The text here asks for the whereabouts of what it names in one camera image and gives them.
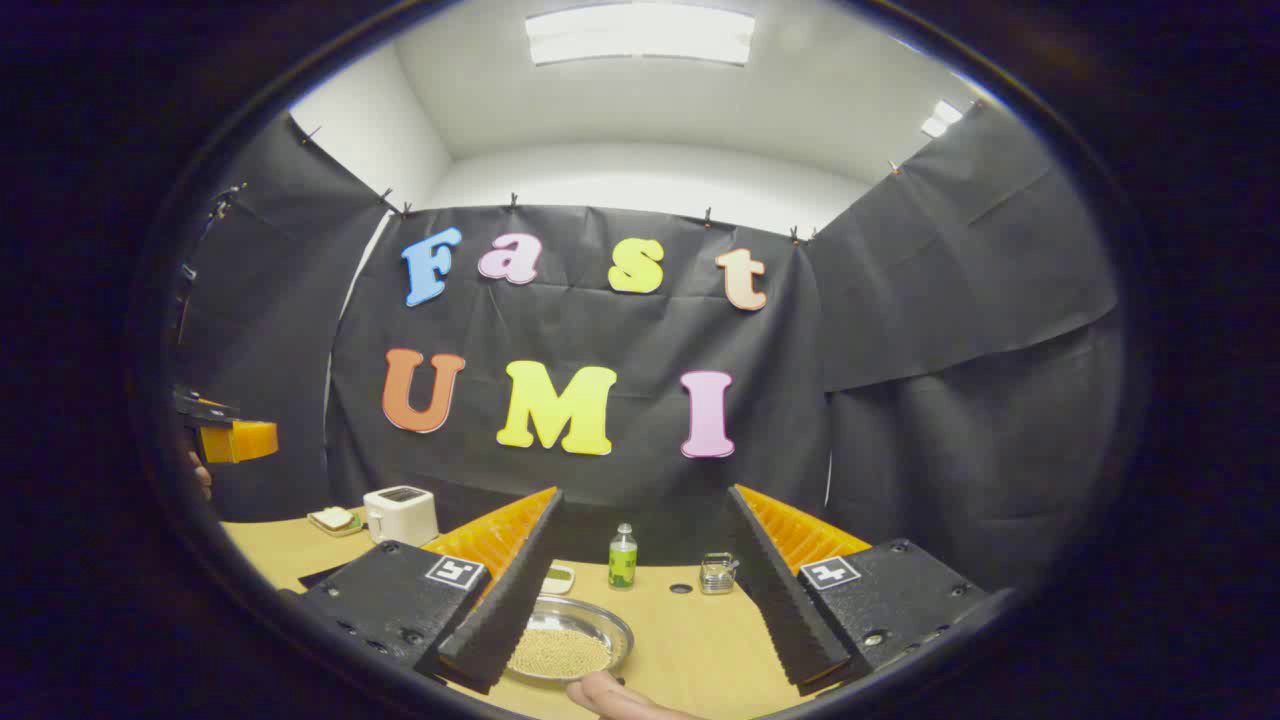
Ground pile of soybeans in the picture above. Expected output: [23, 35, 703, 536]
[510, 627, 613, 679]

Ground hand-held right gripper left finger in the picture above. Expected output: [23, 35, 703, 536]
[298, 487, 566, 696]

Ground green label plastic bottle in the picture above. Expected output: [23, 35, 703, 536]
[608, 523, 639, 590]

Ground long ceiling light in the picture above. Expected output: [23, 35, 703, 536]
[525, 3, 756, 68]

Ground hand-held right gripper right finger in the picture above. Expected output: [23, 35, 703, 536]
[724, 484, 993, 698]

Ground stainless steel pot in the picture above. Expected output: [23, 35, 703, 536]
[505, 595, 636, 688]

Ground white toaster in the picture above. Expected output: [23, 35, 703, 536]
[363, 486, 440, 548]

